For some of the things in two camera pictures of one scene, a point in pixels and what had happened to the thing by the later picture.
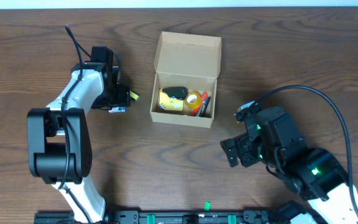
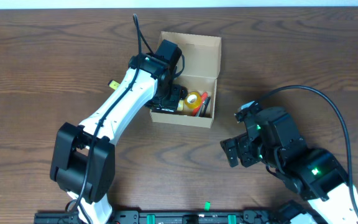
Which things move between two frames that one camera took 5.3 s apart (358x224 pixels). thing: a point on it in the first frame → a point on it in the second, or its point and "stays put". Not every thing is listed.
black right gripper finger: [229, 145] stays put
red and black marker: [200, 111] stays put
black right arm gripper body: [242, 149] stays put
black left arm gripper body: [123, 97] → [165, 103]
